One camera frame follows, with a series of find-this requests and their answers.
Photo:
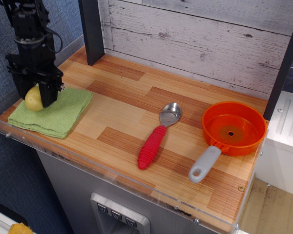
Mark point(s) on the clear acrylic table guard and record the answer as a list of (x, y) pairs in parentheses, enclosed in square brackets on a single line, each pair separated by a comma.
[(106, 140)]

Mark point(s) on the yellow black object bottom left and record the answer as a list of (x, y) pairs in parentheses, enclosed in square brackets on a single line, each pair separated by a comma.
[(20, 228)]

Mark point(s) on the orange pan with grey handle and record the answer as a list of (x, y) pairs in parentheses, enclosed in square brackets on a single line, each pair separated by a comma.
[(229, 128)]

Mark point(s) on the black right shelf post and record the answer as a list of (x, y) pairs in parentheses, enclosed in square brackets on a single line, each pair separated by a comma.
[(280, 80)]

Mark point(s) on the black shelf post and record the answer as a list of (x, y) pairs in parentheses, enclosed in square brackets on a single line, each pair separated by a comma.
[(280, 80), (91, 24)]

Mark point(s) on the grey toy cabinet front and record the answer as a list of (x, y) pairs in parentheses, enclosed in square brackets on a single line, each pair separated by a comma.
[(74, 187)]

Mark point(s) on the green folded cloth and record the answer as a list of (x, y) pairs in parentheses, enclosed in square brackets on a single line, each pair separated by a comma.
[(57, 119)]

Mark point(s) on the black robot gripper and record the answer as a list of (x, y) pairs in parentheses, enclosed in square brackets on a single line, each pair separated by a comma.
[(35, 63)]

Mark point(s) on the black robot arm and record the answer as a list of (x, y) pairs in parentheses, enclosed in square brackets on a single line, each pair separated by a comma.
[(29, 18)]

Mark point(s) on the silver dispenser button panel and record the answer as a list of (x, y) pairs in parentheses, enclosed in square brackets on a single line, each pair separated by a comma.
[(119, 215)]

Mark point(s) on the red handled metal spoon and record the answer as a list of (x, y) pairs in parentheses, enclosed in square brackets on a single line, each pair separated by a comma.
[(169, 115)]

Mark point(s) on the black left shelf post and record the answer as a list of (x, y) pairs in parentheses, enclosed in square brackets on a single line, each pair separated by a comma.
[(91, 24)]

